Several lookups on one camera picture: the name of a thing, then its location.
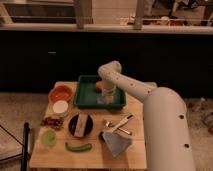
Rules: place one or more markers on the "green plastic tray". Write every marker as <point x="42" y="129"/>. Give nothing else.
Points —
<point x="86" y="94"/>

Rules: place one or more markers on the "blue sponge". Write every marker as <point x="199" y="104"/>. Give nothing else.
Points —
<point x="101" y="99"/>

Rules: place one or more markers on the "green chili pepper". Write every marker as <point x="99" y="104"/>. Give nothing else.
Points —
<point x="81" y="148"/>

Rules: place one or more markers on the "tan wooden block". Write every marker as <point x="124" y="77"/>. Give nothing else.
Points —
<point x="81" y="125"/>

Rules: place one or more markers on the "light green cup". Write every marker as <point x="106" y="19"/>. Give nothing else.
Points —
<point x="48" y="138"/>

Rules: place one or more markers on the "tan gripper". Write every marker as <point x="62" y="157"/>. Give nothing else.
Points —
<point x="108" y="96"/>

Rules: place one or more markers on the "red tomato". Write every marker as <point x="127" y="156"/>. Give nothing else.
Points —
<point x="98" y="86"/>

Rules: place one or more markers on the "dark round plate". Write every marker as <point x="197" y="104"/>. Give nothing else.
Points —
<point x="73" y="122"/>

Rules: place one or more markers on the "white round cup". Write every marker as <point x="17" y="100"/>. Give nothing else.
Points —
<point x="60" y="108"/>

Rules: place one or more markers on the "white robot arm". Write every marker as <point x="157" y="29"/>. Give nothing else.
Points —
<point x="168" y="146"/>

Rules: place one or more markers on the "black chair frame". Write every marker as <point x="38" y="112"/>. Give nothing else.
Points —
<point x="25" y="153"/>

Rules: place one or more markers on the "orange bowl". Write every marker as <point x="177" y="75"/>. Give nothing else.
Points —
<point x="60" y="92"/>

